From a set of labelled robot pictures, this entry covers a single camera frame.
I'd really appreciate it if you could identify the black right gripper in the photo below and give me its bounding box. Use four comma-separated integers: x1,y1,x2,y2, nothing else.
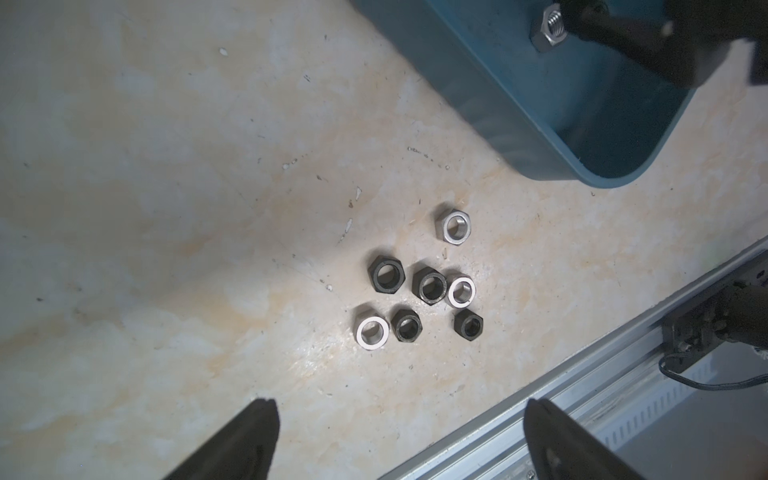
560,1,767,87

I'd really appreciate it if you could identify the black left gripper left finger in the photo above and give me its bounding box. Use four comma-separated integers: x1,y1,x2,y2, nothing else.
165,398,280,479

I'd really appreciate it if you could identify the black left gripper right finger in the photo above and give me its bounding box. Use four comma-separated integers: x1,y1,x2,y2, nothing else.
523,398,642,479

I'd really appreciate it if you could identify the teal plastic storage box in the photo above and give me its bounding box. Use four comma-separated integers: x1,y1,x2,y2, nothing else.
355,1,693,189

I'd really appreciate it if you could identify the silver hex nut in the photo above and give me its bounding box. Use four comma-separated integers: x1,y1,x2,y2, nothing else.
446,275,477,309
353,315,390,351
530,3,567,53
435,209,472,246

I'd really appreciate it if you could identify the black hex nut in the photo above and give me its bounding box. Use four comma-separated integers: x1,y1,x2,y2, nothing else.
453,309,484,341
391,309,423,343
368,255,406,295
412,266,448,305

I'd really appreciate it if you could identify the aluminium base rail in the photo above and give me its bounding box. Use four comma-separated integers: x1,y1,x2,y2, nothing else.
385,239,767,479

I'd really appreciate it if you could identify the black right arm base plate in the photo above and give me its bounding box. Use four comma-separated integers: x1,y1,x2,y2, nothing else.
662,286,736,375

